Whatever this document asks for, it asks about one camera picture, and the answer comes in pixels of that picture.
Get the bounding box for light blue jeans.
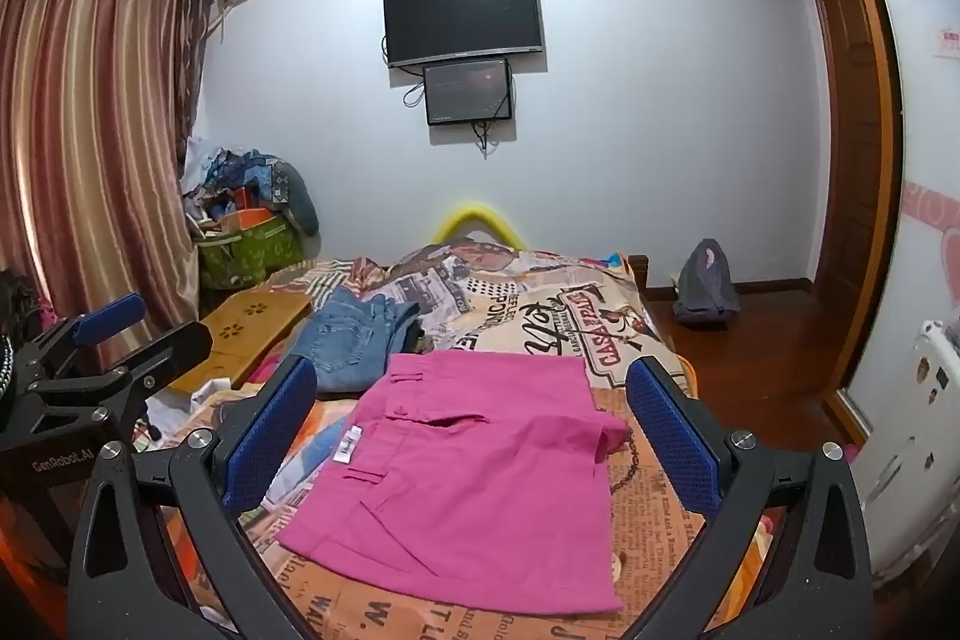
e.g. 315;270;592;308
289;287;421;393

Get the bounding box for black white braided strap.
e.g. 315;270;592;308
0;310;17;402

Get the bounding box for bamboo lap desk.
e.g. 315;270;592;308
169;291;313;395

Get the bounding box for pink pants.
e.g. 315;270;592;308
277;351;629;615

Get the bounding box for black wall television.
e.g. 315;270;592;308
382;0;545;69

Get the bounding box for small black wall monitor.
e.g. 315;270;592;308
422;58;515;127

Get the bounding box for printed blanket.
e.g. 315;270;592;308
150;239;788;640

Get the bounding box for grey backpack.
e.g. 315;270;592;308
672;239;742;327

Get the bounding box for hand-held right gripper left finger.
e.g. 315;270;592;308
67;353;323;640

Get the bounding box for green storage bag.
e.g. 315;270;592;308
196;212;305;291

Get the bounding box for white plastic appliance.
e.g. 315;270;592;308
851;319;960;575

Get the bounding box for pink wall sticker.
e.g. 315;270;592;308
903;179;960;260

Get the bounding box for white cloth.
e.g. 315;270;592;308
190;377;235;414

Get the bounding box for black mesh basket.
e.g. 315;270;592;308
0;269;58;342

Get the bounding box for striped pink curtain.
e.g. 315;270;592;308
0;0;220;330

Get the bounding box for yellow foam tube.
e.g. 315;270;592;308
433;203;530;251

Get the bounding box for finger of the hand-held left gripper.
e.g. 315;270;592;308
11;293;147;378
26;321;213;425

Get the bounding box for pile of clothes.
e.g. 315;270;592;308
180;136;322;236

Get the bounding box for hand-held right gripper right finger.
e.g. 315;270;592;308
626;355;875;640

